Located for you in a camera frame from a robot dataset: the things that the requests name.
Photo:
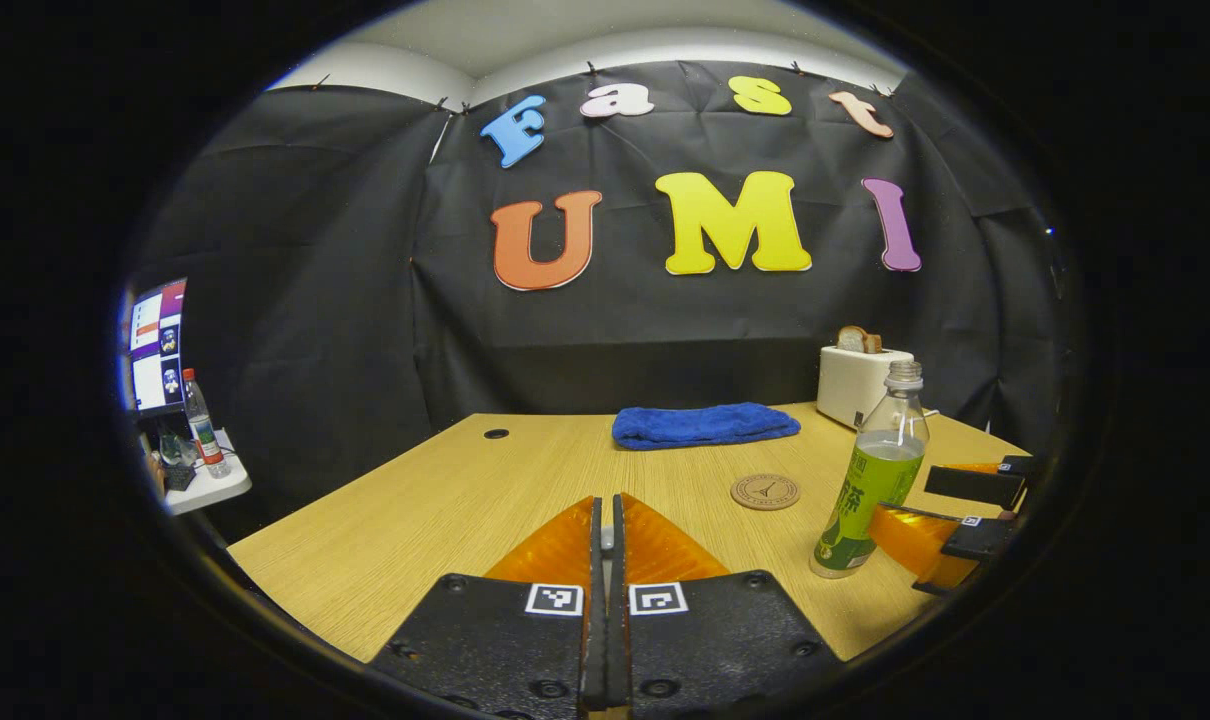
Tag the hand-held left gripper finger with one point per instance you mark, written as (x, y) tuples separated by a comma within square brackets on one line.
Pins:
[(618, 620), (593, 620)]

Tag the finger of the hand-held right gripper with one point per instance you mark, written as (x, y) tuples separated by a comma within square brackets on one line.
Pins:
[(915, 545), (970, 487)]

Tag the clear green-label water bottle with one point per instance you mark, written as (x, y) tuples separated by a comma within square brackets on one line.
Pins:
[(865, 500)]

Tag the round wooden coaster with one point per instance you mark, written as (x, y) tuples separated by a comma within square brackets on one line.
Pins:
[(765, 491)]

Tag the red-label plastic bottle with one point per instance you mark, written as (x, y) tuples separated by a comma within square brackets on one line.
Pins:
[(205, 430)]

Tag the white toaster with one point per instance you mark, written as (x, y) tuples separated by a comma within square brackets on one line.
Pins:
[(850, 385)]

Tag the bread slice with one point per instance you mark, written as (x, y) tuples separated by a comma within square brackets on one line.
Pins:
[(855, 340)]

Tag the blue towel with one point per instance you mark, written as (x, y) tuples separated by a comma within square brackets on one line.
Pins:
[(705, 425)]

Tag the white side table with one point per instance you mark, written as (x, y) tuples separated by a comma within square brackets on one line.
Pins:
[(215, 490)]

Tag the computer monitor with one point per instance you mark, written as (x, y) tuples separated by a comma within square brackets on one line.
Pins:
[(157, 345)]

